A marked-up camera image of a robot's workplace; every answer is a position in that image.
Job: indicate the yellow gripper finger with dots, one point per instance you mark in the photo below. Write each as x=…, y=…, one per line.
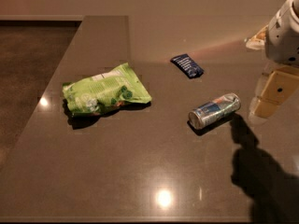
x=272, y=90
x=257, y=41

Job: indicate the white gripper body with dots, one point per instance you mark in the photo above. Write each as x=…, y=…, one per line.
x=282, y=42

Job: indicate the silver blue redbull can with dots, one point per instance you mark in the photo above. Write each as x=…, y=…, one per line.
x=213, y=111

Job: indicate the green rice chip bag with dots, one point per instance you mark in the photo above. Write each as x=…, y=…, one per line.
x=104, y=93

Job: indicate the dark blue snack wrapper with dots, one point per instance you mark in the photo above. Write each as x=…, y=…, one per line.
x=187, y=65

